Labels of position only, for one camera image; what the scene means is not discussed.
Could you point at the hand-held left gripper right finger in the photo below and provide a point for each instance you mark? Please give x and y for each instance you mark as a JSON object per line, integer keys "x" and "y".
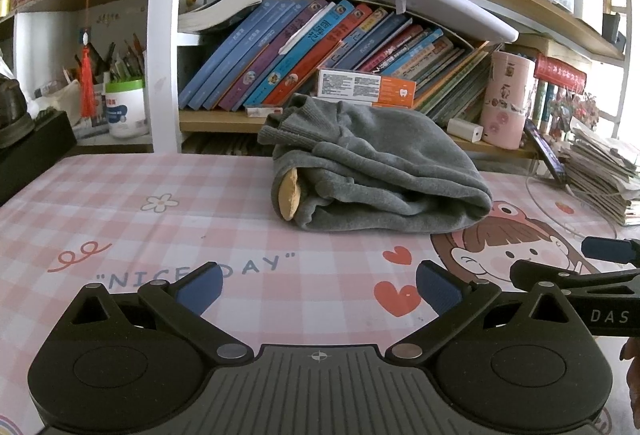
{"x": 440, "y": 291}

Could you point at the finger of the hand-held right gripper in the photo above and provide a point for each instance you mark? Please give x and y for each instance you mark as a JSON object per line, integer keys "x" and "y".
{"x": 545, "y": 274}
{"x": 602, "y": 248}

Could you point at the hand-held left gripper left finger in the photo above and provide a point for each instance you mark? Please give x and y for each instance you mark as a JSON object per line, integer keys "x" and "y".
{"x": 200, "y": 289}

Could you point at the grey sweater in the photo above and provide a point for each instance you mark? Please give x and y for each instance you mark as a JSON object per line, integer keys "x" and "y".
{"x": 380, "y": 165}

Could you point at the person's right hand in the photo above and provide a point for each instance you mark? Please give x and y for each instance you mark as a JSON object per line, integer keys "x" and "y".
{"x": 634, "y": 370}

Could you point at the stack of papers and notebooks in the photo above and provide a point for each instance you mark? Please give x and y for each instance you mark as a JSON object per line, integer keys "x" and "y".
{"x": 602, "y": 180}

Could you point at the pink cartoon desk mat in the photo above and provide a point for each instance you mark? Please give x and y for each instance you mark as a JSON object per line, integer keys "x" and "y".
{"x": 150, "y": 235}

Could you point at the black smartphone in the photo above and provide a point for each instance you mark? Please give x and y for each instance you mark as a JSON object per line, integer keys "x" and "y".
{"x": 546, "y": 152}

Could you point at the floral cover book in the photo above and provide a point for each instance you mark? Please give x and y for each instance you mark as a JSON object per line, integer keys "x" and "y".
{"x": 575, "y": 112}

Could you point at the white charger block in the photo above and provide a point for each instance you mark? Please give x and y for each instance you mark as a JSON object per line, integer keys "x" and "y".
{"x": 465, "y": 130}

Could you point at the pink cylinder container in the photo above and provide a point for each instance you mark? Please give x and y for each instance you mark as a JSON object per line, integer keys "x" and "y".
{"x": 506, "y": 100}

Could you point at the red thick book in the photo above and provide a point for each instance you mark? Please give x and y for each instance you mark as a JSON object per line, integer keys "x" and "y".
{"x": 560, "y": 72}

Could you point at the small white flat box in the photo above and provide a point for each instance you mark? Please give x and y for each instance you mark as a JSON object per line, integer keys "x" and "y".
{"x": 265, "y": 111}

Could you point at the orange white carton box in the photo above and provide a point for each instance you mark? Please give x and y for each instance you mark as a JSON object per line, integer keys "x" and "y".
{"x": 395, "y": 103}
{"x": 362, "y": 84}

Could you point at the white jar green lid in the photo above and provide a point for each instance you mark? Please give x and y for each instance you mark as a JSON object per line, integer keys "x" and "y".
{"x": 125, "y": 110}

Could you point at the black box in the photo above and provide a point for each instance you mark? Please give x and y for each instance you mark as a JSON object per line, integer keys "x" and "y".
{"x": 35, "y": 155}

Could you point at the red tassel ornament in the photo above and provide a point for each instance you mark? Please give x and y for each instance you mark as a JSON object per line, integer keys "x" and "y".
{"x": 87, "y": 85}

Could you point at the holder with pencils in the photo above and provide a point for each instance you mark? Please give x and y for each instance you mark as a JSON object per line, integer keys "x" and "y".
{"x": 120, "y": 60}

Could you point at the white storage box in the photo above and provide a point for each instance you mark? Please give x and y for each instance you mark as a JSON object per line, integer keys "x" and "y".
{"x": 589, "y": 4}

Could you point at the row of leaning books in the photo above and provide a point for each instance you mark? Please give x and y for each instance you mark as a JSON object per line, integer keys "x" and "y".
{"x": 300, "y": 55}

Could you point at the dark brown leather item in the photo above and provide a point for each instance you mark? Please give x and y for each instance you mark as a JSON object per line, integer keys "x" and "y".
{"x": 11, "y": 112}

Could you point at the white shelf post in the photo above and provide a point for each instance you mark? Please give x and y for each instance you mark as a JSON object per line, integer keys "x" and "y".
{"x": 165, "y": 40}

